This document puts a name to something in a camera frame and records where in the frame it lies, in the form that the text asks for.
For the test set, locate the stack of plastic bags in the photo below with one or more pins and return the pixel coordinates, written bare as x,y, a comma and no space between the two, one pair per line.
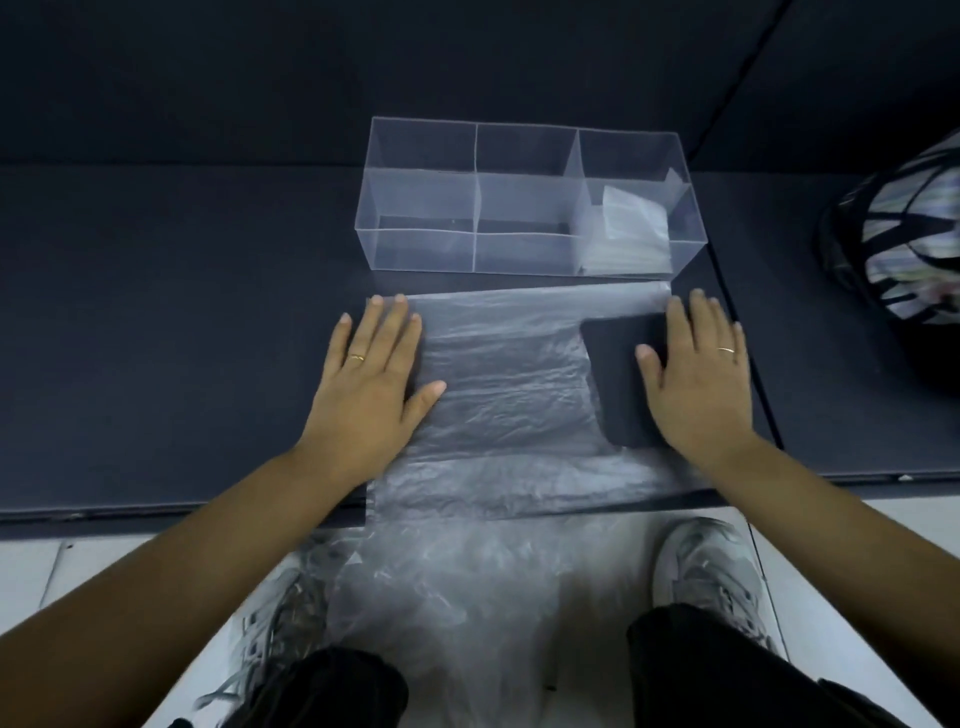
626,236

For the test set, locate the black white striped tote bag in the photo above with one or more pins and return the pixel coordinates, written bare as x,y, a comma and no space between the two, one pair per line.
900,247

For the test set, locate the pile of plastic bags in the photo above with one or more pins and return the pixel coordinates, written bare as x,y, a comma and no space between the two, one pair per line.
465,615

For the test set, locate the clear three-compartment plastic box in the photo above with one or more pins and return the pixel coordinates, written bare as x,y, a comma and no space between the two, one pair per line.
420,202

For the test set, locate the clear plastic bag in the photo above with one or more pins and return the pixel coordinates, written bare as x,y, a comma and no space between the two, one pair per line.
510,390

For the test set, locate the person's left hand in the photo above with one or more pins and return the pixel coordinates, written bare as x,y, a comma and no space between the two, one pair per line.
367,412

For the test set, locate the person's right forearm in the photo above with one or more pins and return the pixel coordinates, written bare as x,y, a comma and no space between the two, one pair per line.
855,555

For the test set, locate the person's right hand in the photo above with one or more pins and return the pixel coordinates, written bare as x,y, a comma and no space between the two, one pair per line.
705,397

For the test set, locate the person's right grey shoe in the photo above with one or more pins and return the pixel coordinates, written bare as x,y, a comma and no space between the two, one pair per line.
712,570

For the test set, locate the black trousers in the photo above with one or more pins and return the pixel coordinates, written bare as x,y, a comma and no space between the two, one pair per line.
712,675

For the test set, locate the person's left grey shoe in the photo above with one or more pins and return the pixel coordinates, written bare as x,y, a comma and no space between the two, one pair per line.
285,622

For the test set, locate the person's left forearm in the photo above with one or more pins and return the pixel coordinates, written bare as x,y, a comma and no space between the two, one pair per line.
165,592

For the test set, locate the person's grey shoe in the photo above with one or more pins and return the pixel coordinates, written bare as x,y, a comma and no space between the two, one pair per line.
712,570
285,622

